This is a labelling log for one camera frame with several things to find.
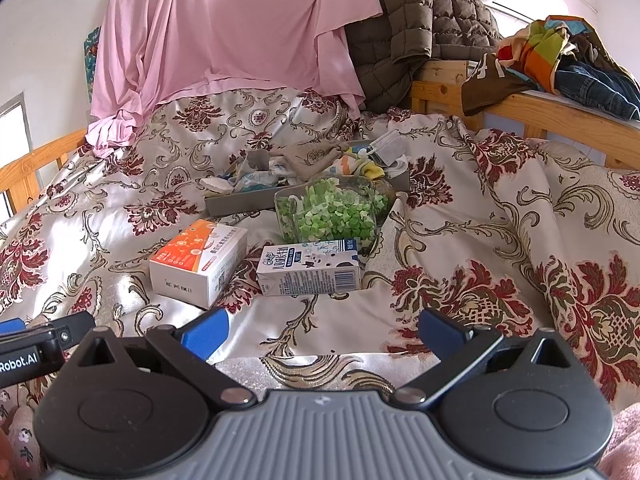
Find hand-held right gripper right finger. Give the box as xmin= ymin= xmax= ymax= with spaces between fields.
xmin=390 ymin=306 xmax=568 ymax=408

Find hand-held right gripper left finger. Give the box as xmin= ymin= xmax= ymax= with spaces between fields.
xmin=75 ymin=306 xmax=258 ymax=408

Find grey tray with cartoon print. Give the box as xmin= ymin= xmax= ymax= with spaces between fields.
xmin=204 ymin=132 xmax=411 ymax=217

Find striped sock with yellow cuff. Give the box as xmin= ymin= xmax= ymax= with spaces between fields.
xmin=340 ymin=152 xmax=388 ymax=181

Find grey face mask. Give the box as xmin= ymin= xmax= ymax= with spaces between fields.
xmin=367 ymin=130 xmax=408 ymax=166

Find orange and white box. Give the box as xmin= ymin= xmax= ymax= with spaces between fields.
xmin=149 ymin=219 xmax=248 ymax=310

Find floral pink fleece clothing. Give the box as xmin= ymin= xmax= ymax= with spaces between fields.
xmin=0 ymin=385 xmax=48 ymax=480

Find blue and white milk carton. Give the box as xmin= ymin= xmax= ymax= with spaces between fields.
xmin=256 ymin=238 xmax=362 ymax=297

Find floral satin blanket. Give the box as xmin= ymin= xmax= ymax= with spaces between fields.
xmin=0 ymin=87 xmax=640 ymax=411

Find clear bag of green pieces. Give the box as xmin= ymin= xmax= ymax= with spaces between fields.
xmin=274 ymin=175 xmax=396 ymax=256

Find window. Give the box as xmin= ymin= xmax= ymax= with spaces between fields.
xmin=0 ymin=92 xmax=31 ymax=223

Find brown printed shirt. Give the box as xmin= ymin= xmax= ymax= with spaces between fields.
xmin=461 ymin=55 xmax=531 ymax=116

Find blue jeans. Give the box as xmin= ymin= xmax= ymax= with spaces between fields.
xmin=555 ymin=60 xmax=640 ymax=121

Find pink bed sheet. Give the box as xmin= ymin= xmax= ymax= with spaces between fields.
xmin=86 ymin=0 xmax=385 ymax=158

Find colourful patchwork cloth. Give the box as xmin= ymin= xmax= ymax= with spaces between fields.
xmin=495 ymin=15 xmax=593 ymax=93

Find brown quilted jacket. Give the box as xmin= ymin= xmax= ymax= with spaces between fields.
xmin=345 ymin=0 xmax=503 ymax=113

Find wall poster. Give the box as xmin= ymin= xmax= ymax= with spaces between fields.
xmin=82 ymin=27 xmax=101 ymax=103

